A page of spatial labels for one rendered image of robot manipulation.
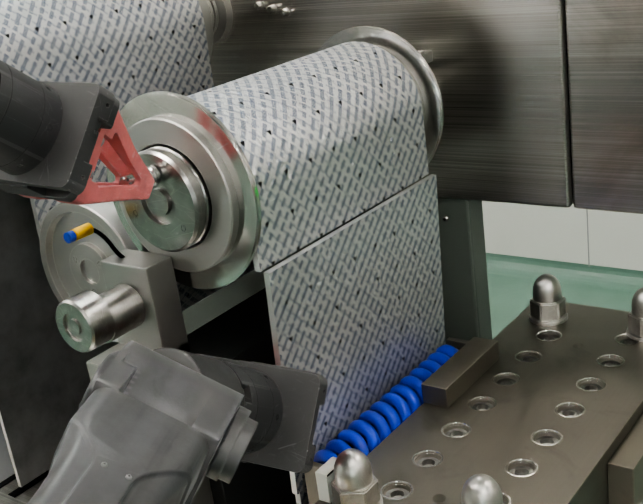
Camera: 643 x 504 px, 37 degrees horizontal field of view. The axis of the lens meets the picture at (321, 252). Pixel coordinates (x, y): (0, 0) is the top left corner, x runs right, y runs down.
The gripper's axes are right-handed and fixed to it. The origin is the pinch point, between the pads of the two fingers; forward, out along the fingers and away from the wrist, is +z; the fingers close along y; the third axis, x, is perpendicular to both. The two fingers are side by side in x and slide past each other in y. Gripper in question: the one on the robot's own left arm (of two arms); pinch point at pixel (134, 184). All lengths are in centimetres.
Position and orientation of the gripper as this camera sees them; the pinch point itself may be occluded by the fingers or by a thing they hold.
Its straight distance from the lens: 66.1
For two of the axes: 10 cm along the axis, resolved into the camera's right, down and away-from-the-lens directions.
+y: 8.0, 1.2, -5.9
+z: 5.4, 3.0, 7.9
